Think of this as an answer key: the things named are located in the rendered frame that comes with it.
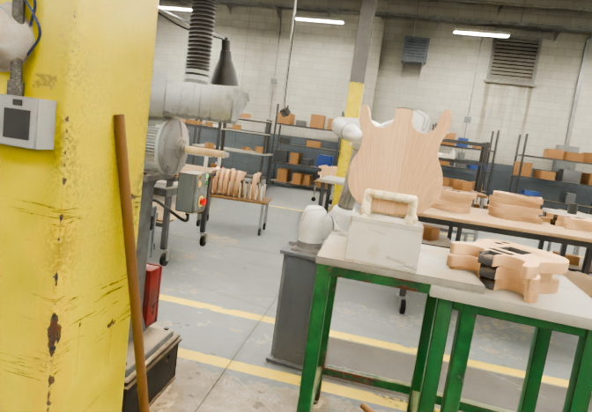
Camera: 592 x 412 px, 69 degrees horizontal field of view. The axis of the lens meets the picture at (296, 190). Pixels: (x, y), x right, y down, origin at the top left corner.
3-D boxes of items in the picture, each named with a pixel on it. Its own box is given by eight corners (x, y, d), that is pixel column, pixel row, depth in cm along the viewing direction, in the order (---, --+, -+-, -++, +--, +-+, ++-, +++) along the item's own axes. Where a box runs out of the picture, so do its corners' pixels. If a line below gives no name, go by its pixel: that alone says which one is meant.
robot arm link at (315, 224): (292, 237, 269) (297, 202, 267) (318, 238, 277) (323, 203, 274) (303, 244, 255) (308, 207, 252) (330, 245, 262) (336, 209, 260)
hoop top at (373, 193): (363, 196, 164) (364, 188, 164) (364, 195, 167) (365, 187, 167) (417, 205, 160) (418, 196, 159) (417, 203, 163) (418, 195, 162)
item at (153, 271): (101, 320, 224) (107, 251, 219) (116, 311, 236) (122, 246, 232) (145, 329, 219) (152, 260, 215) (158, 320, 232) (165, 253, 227)
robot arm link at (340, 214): (318, 231, 278) (347, 232, 287) (329, 244, 264) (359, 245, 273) (349, 114, 253) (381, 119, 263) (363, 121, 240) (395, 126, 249)
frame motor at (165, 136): (81, 165, 192) (85, 106, 189) (117, 163, 219) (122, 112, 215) (166, 179, 185) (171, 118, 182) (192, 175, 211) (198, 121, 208)
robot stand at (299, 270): (281, 342, 292) (294, 241, 283) (320, 353, 283) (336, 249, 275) (264, 360, 266) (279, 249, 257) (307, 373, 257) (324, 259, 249)
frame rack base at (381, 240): (344, 260, 166) (351, 216, 164) (347, 251, 181) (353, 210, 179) (417, 273, 161) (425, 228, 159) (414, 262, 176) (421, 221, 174)
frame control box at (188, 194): (142, 218, 218) (147, 168, 215) (163, 213, 239) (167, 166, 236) (188, 227, 214) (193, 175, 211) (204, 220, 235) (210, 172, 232)
